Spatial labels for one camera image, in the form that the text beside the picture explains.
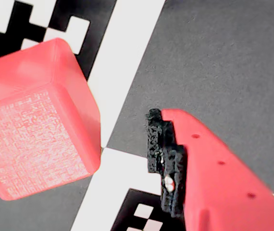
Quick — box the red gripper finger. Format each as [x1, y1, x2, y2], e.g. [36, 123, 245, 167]
[146, 108, 274, 231]

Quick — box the red cube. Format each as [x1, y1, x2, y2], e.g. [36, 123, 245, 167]
[0, 37, 102, 202]

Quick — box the black white marker checkerboard mat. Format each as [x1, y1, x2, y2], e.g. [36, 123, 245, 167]
[0, 0, 274, 231]

